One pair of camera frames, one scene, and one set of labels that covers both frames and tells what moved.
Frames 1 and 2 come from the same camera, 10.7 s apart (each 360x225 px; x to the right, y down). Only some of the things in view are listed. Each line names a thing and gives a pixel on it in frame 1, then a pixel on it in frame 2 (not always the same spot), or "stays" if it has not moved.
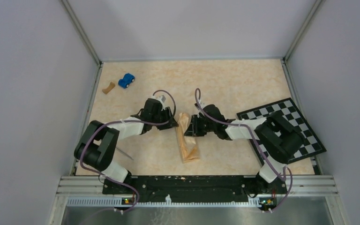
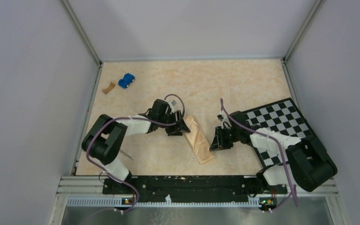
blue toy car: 125,82 stays
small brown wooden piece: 107,90 stays
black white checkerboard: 287,110 stays
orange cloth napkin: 188,146 to 200,147
